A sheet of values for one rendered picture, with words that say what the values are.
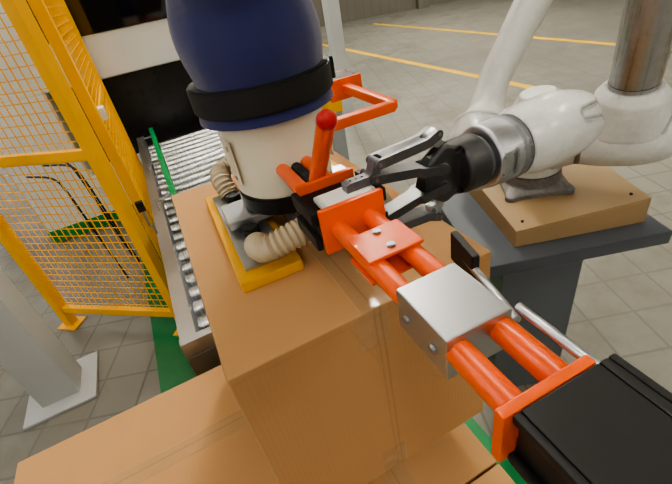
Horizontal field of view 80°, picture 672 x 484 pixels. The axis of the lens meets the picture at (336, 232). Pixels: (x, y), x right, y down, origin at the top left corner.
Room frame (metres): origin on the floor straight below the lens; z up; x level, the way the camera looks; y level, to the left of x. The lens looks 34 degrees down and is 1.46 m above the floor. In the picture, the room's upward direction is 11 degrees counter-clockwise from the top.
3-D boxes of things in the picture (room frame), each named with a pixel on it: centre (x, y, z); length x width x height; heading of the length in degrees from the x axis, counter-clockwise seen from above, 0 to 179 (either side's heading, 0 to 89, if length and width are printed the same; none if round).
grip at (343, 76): (1.04, -0.08, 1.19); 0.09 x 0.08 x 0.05; 109
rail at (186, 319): (1.95, 0.90, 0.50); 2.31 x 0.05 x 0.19; 20
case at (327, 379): (0.66, 0.07, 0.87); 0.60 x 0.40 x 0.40; 20
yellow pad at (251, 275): (0.64, 0.16, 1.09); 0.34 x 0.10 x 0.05; 19
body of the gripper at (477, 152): (0.48, -0.16, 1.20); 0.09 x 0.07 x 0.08; 110
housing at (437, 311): (0.23, -0.08, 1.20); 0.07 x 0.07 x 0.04; 19
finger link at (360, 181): (0.43, -0.04, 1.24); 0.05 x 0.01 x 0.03; 110
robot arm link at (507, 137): (0.50, -0.23, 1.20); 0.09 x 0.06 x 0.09; 20
